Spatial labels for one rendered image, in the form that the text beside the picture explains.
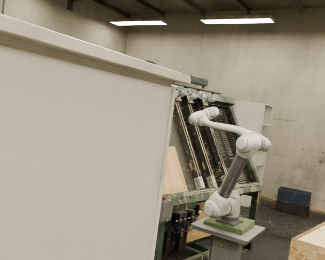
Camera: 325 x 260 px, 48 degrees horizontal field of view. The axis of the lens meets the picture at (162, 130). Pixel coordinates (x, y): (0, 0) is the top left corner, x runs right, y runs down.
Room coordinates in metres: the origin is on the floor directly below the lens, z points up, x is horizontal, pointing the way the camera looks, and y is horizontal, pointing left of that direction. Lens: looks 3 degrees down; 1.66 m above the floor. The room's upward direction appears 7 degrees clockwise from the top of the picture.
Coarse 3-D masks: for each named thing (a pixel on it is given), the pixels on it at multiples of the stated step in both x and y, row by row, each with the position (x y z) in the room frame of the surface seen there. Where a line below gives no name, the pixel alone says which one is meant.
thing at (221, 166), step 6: (210, 96) 4.41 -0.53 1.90; (198, 102) 4.49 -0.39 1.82; (204, 102) 4.44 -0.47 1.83; (198, 108) 4.48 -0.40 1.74; (204, 108) 4.46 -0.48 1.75; (204, 126) 4.40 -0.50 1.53; (210, 132) 4.33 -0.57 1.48; (210, 138) 4.32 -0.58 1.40; (210, 144) 4.31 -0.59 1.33; (216, 144) 4.29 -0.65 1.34; (216, 150) 4.26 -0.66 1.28; (216, 156) 4.25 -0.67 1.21; (216, 162) 4.24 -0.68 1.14; (222, 162) 4.23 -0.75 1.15; (222, 168) 4.18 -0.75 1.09; (222, 174) 4.17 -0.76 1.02; (222, 180) 4.16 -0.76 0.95
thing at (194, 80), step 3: (180, 72) 4.90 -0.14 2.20; (189, 75) 5.05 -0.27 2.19; (192, 78) 5.11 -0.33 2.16; (195, 78) 5.15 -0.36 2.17; (198, 78) 5.21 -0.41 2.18; (201, 78) 5.26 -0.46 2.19; (192, 81) 5.11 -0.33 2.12; (195, 81) 5.16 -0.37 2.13; (198, 81) 5.21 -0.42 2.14; (201, 81) 5.27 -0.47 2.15; (204, 81) 5.32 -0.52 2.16; (207, 81) 5.38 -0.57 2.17; (198, 84) 5.24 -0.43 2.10; (201, 84) 5.28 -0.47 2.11; (204, 84) 5.33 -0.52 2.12; (207, 84) 5.39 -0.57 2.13
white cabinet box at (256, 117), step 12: (240, 108) 7.27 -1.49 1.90; (252, 108) 7.15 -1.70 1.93; (264, 108) 7.03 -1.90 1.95; (240, 120) 7.25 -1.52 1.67; (252, 120) 7.13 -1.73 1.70; (264, 120) 7.59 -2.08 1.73; (264, 132) 7.57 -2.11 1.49; (252, 156) 7.08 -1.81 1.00; (264, 156) 7.54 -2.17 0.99; (228, 168) 7.31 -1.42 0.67; (240, 204) 7.13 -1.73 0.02
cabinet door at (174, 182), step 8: (168, 152) 3.65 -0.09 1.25; (168, 160) 3.60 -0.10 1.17; (176, 160) 3.69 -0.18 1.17; (168, 168) 3.54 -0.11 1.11; (176, 168) 3.64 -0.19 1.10; (168, 176) 3.49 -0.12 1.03; (176, 176) 3.58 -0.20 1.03; (168, 184) 3.44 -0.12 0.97; (176, 184) 3.53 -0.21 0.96; (184, 184) 3.61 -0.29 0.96; (168, 192) 3.38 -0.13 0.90
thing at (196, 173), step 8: (176, 96) 4.04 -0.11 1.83; (176, 104) 4.04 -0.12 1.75; (176, 112) 4.01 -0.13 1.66; (176, 120) 4.00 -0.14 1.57; (184, 128) 3.94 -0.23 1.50; (184, 136) 3.91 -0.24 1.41; (184, 144) 3.90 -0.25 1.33; (192, 152) 3.87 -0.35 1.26; (192, 160) 3.81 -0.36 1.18; (200, 176) 3.77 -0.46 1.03; (200, 184) 3.72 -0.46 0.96
